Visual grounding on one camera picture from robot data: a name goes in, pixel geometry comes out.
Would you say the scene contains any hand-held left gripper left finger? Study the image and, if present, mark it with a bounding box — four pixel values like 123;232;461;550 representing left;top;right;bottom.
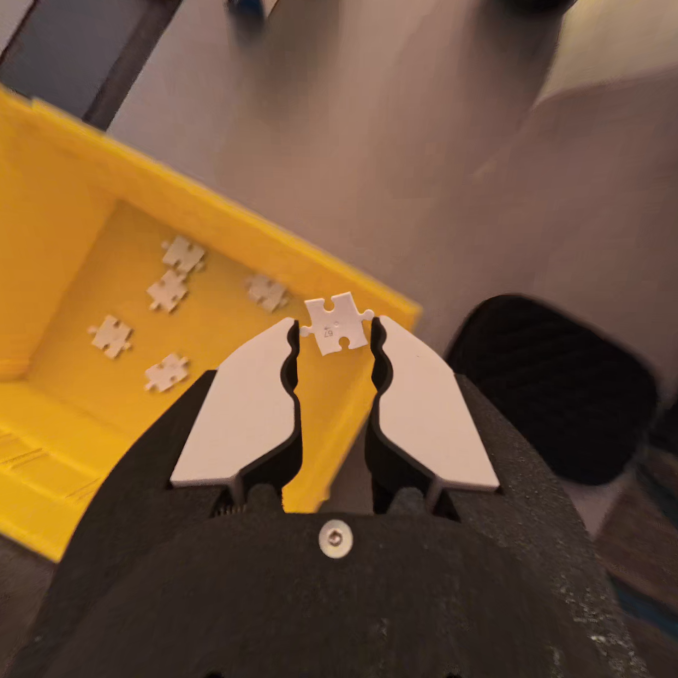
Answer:
169;317;304;494

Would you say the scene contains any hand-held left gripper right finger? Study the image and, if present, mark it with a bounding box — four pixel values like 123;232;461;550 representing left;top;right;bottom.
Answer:
367;316;501;501

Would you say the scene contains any white puzzle piece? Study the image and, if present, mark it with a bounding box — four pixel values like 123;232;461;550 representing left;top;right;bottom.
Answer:
245;274;289;313
300;291;375;357
161;234;207;273
144;353;190;393
147;269;190;313
87;315;133;360

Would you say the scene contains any yellow plastic bin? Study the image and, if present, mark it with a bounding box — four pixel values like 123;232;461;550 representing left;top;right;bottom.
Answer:
0;84;423;563

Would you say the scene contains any black wrist rest pad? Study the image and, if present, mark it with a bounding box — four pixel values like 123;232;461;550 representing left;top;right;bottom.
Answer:
445;294;660;487

